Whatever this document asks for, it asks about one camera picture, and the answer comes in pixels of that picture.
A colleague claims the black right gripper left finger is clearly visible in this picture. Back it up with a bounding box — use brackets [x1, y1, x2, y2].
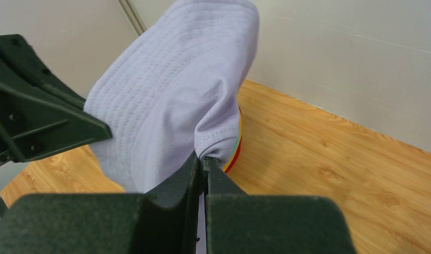
[0, 153, 201, 253]

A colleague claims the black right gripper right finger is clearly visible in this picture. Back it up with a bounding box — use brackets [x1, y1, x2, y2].
[203, 157, 356, 253]

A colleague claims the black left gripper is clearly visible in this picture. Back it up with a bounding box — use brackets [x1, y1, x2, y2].
[0, 34, 112, 167]

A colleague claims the yellow bucket hat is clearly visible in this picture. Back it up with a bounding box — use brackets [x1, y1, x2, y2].
[223, 107, 243, 173]

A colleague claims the red bucket hat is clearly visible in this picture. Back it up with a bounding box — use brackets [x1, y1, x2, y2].
[223, 139, 242, 173]

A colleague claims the light blue bucket hat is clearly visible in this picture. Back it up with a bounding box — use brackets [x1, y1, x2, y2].
[232, 135, 242, 158]

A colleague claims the lavender hat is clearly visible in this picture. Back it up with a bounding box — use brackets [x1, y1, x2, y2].
[83, 0, 260, 254]

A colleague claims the aluminium frame rail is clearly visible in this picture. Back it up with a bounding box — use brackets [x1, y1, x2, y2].
[118, 0, 146, 36]

